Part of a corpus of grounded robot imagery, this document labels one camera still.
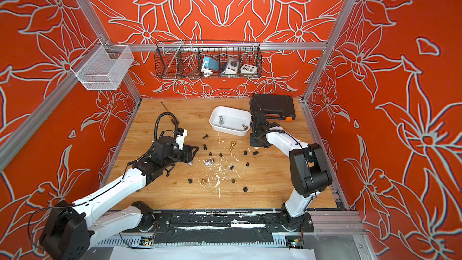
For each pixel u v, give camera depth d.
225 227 0.73
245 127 1.03
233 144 0.95
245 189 0.81
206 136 1.01
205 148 0.95
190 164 0.90
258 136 0.66
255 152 0.95
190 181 0.83
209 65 0.84
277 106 1.10
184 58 0.99
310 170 0.47
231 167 0.89
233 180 0.83
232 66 0.90
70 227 0.39
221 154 0.93
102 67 0.90
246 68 0.94
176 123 1.04
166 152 0.62
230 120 1.08
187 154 0.71
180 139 0.72
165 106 1.15
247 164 0.90
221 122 1.06
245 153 0.93
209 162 0.90
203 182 0.83
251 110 1.10
